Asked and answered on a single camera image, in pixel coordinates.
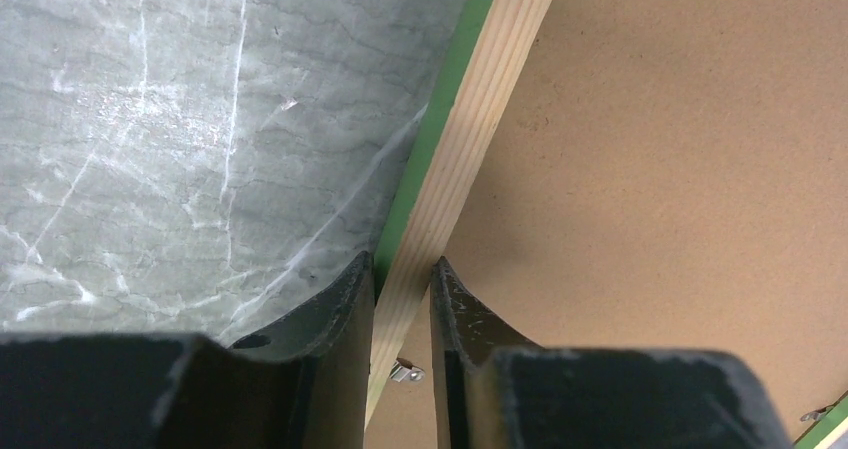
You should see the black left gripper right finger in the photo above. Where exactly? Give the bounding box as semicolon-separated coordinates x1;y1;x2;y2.
430;259;791;448

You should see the wooden picture frame green inlay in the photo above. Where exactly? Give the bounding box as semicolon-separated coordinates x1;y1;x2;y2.
365;0;552;419

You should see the brown mdf backing board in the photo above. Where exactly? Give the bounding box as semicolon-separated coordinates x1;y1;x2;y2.
366;0;847;448

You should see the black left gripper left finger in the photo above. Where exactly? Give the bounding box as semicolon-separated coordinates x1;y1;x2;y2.
1;252;374;448

